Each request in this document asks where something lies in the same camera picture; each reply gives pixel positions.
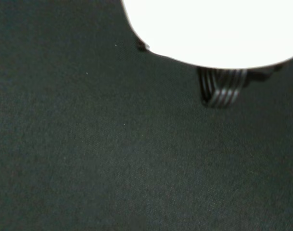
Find black cloth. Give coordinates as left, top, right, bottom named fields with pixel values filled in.
left=0, top=0, right=293, bottom=231

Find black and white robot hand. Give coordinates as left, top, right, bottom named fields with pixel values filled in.
left=122, top=0, right=293, bottom=108

